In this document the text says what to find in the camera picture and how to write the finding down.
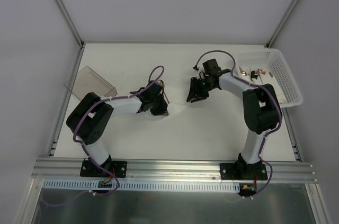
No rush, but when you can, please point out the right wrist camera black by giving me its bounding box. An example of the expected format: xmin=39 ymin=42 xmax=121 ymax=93
xmin=202 ymin=59 xmax=221 ymax=75

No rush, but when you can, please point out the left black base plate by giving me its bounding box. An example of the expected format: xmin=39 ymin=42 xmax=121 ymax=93
xmin=80 ymin=159 xmax=127 ymax=178

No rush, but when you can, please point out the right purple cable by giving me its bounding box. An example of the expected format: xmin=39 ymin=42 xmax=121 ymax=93
xmin=192 ymin=50 xmax=281 ymax=202

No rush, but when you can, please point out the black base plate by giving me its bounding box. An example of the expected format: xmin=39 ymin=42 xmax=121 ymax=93
xmin=219 ymin=162 xmax=268 ymax=181
xmin=80 ymin=159 xmax=127 ymax=178

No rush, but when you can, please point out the white plastic basket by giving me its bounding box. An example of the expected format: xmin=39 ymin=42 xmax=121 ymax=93
xmin=236 ymin=48 xmax=303 ymax=107

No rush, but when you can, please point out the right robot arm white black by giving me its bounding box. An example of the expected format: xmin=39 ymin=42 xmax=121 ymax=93
xmin=186 ymin=72 xmax=282 ymax=179

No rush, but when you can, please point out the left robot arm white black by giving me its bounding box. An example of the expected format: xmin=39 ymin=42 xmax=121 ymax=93
xmin=66 ymin=88 xmax=168 ymax=176

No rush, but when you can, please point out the smoky transparent plastic container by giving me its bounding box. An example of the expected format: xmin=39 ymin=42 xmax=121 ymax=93
xmin=64 ymin=66 xmax=118 ymax=100

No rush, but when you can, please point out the white paper napkin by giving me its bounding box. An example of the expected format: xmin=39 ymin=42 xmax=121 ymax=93
xmin=156 ymin=86 xmax=191 ymax=121

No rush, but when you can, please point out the rolled napkin bundle in basket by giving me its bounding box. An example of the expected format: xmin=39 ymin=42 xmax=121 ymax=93
xmin=239 ymin=67 xmax=252 ymax=83

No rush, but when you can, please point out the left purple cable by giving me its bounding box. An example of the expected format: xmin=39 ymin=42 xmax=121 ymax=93
xmin=39 ymin=65 xmax=166 ymax=206

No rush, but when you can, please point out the aluminium front rail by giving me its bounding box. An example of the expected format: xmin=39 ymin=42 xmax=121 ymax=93
xmin=31 ymin=157 xmax=318 ymax=184

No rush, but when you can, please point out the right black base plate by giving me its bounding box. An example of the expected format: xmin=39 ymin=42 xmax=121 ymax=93
xmin=219 ymin=162 xmax=268 ymax=181

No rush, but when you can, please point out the purple cable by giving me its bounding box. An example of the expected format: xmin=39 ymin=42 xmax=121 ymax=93
xmin=192 ymin=50 xmax=281 ymax=202
xmin=39 ymin=65 xmax=166 ymax=206

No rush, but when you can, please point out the white slotted cable duct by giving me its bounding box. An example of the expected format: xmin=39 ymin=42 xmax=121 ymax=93
xmin=42 ymin=179 xmax=240 ymax=193

